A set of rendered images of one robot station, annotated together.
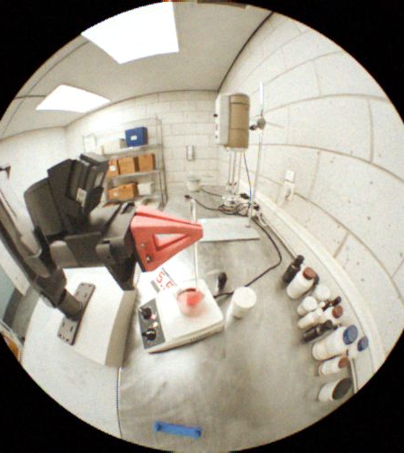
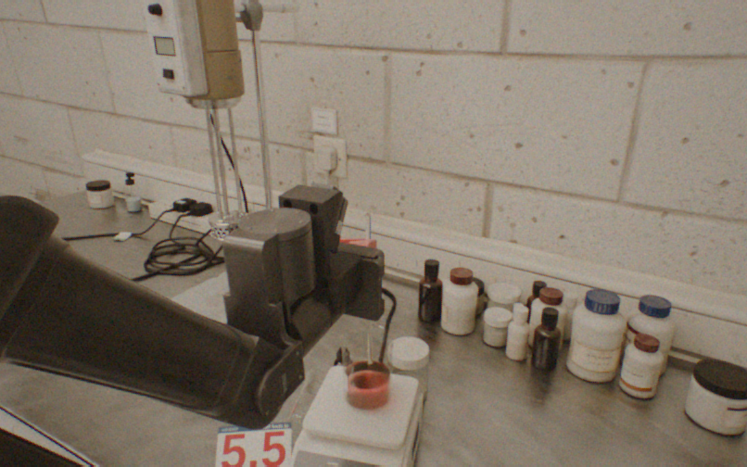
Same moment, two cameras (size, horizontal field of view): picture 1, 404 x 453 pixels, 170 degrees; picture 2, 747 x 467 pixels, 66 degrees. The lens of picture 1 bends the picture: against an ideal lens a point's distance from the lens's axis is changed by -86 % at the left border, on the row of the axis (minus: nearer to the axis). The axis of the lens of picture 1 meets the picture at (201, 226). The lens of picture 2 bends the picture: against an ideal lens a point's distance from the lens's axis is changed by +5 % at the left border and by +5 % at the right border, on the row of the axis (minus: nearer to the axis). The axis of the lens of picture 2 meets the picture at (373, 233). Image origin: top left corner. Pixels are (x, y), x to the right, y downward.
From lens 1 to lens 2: 0.53 m
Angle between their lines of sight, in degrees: 48
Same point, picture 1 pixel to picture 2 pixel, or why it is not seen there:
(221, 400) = not seen: outside the picture
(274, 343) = (506, 397)
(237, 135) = (226, 67)
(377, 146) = (518, 17)
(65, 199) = (332, 233)
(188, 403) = not seen: outside the picture
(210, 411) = not seen: outside the picture
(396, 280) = (633, 198)
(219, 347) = (448, 452)
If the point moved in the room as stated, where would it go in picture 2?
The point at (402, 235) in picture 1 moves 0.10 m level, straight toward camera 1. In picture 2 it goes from (601, 136) to (585, 150)
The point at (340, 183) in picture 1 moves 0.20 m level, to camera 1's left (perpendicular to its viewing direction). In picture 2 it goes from (445, 110) to (383, 129)
